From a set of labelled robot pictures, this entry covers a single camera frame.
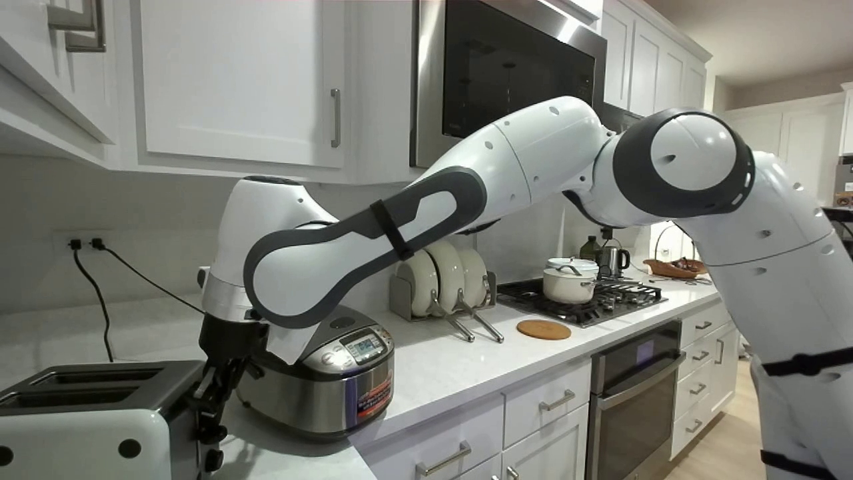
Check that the metal pan rack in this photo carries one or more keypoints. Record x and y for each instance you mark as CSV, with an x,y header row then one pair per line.
x,y
492,290

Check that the white upper cabinet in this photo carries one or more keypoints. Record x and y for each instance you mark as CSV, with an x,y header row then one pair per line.
x,y
40,82
654,63

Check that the white drawer front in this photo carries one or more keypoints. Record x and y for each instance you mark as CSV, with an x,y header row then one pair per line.
x,y
546,400
444,440

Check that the silver rice cooker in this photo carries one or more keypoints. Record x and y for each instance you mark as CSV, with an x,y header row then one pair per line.
x,y
336,378

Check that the wall power outlet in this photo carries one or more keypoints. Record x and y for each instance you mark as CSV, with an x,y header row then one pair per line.
x,y
85,243

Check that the wooden bowl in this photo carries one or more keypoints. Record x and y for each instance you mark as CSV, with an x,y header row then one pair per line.
x,y
672,268

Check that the white lidded pot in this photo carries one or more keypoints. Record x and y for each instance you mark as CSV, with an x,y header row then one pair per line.
x,y
568,284

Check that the white drawer stack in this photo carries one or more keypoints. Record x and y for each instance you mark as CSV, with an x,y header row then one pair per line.
x,y
706,375

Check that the stainless steel microwave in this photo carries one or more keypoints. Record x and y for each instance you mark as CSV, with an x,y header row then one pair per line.
x,y
506,68

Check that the round cork trivet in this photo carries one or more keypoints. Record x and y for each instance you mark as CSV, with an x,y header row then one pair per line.
x,y
544,330

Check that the white upper cabinet door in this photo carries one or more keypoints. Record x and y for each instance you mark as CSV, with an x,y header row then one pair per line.
x,y
229,82
382,90

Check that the stainless steel oven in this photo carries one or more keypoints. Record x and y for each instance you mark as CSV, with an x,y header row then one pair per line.
x,y
634,400

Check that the cream saucepan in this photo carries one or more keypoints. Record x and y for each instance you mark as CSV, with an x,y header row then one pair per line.
x,y
460,275

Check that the black gas stove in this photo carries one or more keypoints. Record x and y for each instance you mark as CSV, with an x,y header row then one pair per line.
x,y
614,303

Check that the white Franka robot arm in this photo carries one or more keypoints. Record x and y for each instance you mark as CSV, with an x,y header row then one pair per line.
x,y
533,150

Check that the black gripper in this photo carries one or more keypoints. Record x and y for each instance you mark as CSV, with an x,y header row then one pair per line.
x,y
229,342

